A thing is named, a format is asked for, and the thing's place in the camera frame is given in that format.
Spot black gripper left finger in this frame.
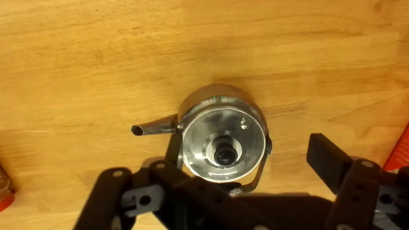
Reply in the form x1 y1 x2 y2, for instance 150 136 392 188
75 159 181 230

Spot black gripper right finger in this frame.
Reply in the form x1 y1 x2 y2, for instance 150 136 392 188
306 131 409 230

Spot steel kettle lid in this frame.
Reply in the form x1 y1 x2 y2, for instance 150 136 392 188
182 106 269 184

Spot steel kettle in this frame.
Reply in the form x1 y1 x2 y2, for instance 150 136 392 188
131 83 274 196

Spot orange cracker box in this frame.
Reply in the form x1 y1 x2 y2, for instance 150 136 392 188
383 122 409 172

